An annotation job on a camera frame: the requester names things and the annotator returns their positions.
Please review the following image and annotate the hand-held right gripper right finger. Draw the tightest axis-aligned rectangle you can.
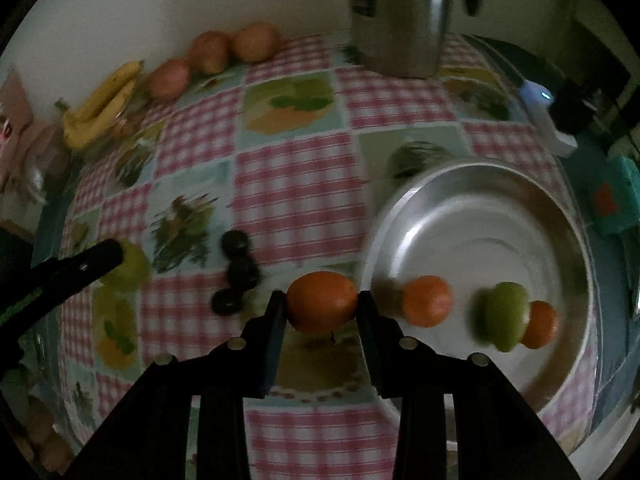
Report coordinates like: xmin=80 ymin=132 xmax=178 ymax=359
xmin=356 ymin=290 xmax=583 ymax=480

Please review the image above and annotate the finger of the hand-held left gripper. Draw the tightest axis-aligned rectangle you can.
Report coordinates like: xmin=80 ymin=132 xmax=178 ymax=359
xmin=0 ymin=239 xmax=125 ymax=346

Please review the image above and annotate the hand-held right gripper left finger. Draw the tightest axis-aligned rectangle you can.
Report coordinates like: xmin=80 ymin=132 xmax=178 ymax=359
xmin=75 ymin=290 xmax=288 ymax=480

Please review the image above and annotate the orange mandarin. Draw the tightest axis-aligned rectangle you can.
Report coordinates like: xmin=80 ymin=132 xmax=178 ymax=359
xmin=401 ymin=275 xmax=454 ymax=328
xmin=286 ymin=271 xmax=360 ymax=335
xmin=520 ymin=300 xmax=560 ymax=350

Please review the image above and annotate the dark plum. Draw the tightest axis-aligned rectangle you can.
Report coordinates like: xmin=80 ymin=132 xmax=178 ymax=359
xmin=227 ymin=257 xmax=262 ymax=291
xmin=221 ymin=230 xmax=249 ymax=256
xmin=211 ymin=289 xmax=243 ymax=317

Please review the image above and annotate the small green jujube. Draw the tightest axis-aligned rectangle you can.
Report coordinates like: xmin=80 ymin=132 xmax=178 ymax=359
xmin=102 ymin=241 xmax=151 ymax=292

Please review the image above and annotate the large green jujube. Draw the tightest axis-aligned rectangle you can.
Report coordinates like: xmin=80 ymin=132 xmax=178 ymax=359
xmin=472 ymin=281 xmax=531 ymax=352

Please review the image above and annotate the round stainless steel plate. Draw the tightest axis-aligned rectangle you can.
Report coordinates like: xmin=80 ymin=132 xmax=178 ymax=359
xmin=359 ymin=159 xmax=598 ymax=421

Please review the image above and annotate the person's left hand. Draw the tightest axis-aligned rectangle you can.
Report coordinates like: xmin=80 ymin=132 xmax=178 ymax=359
xmin=20 ymin=400 xmax=73 ymax=473

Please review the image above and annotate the pink wrapped flower bouquet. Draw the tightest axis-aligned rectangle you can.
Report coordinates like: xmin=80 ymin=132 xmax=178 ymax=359
xmin=0 ymin=67 xmax=71 ymax=201

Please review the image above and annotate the red apple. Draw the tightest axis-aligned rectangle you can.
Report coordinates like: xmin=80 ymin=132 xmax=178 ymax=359
xmin=187 ymin=31 xmax=234 ymax=76
xmin=231 ymin=21 xmax=281 ymax=64
xmin=146 ymin=58 xmax=193 ymax=102

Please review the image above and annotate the teal box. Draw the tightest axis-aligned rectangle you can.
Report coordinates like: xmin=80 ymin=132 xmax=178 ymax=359
xmin=587 ymin=155 xmax=640 ymax=238

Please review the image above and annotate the white power strip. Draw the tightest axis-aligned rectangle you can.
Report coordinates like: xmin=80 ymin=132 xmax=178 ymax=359
xmin=519 ymin=79 xmax=580 ymax=157

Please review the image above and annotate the black charger plug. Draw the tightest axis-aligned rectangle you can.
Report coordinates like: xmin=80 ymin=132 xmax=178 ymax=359
xmin=552 ymin=77 xmax=608 ymax=136

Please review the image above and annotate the stainless steel thermos jug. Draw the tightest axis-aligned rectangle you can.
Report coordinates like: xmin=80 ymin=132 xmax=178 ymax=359
xmin=345 ymin=0 xmax=496 ymax=78

